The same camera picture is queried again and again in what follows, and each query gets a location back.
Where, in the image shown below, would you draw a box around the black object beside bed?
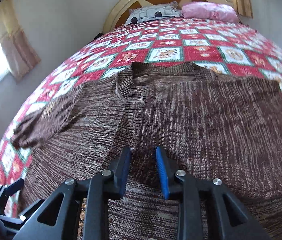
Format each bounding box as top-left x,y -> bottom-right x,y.
93,33 -> 103,40

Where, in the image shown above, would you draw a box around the side window beige curtain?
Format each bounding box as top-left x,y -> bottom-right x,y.
0,0 -> 41,81

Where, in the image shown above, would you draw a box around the red patchwork bedspread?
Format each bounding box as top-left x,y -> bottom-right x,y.
0,18 -> 282,185

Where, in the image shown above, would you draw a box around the grey patterned pillow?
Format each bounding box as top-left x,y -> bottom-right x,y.
124,1 -> 182,25

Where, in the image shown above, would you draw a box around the brown knitted sweater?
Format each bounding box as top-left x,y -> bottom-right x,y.
12,62 -> 282,239

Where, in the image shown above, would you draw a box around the pink pillow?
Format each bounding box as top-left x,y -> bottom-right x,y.
181,2 -> 240,23

